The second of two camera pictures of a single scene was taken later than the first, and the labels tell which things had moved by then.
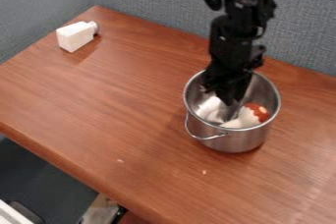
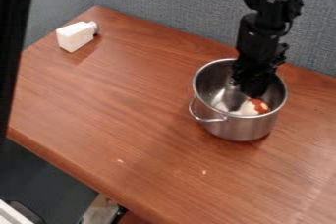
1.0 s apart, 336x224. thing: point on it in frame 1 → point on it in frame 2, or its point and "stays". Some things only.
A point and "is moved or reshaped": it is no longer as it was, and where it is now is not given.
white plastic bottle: (76, 35) stays
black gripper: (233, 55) → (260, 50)
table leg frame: (104, 211) stays
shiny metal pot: (223, 138) is moved or reshaped
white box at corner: (11, 215) stays
